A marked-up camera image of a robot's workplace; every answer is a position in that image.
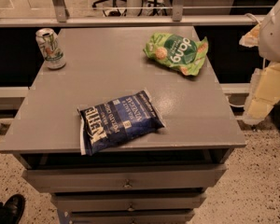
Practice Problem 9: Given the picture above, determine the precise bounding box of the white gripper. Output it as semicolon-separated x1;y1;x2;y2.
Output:
239;0;280;125

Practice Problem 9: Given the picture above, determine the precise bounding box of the green rice chip bag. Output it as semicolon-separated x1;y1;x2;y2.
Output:
144;33;208;76

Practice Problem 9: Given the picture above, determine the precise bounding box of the blue Kettle chips bag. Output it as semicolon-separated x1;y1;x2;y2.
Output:
78;90;165;156

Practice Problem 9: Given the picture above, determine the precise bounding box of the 7up soda can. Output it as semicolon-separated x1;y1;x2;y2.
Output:
35;28;66;70

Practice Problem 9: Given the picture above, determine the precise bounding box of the grey drawer cabinet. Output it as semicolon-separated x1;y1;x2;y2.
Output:
0;27;245;224

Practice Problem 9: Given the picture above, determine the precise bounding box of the black shoe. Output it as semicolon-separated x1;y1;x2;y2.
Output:
0;194;25;224

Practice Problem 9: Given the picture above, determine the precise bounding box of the metal railing frame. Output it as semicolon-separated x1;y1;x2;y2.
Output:
0;0;264;27

